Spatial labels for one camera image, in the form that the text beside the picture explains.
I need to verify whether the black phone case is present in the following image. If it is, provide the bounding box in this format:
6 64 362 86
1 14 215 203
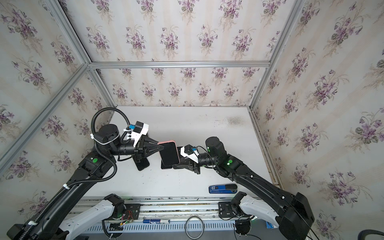
173 165 183 170

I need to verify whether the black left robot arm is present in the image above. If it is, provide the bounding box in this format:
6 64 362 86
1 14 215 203
7 122 164 240

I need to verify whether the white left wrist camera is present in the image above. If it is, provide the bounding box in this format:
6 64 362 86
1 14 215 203
122 121 149 147

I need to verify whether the blue marker pen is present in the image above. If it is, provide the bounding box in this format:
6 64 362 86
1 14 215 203
143 219 170 225

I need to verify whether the black smartphone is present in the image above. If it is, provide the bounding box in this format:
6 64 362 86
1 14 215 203
161 162 173 170

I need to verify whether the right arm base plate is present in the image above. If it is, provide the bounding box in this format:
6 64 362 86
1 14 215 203
218 202 239 219

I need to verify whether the small circuit board with wires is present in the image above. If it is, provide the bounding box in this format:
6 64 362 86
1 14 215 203
108 210 134 231

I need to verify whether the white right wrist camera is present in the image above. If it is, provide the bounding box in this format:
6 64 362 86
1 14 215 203
180 145 200 164

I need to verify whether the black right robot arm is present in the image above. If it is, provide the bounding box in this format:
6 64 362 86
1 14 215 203
178 137 315 240

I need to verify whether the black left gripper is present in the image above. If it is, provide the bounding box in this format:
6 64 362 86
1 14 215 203
107 136 164 164

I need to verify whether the pink-cased phone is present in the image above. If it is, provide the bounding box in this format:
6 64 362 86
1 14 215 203
158 141 180 167

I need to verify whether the blue black box cutter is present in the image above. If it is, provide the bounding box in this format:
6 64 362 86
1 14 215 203
209 184 238 194

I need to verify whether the black phone left front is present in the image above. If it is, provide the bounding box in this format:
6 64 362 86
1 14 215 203
134 158 150 171

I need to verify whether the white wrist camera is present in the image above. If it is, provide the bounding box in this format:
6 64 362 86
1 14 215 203
180 145 200 164
122 121 149 147

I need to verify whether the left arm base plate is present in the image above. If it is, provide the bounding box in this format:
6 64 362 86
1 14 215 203
121 204 141 221

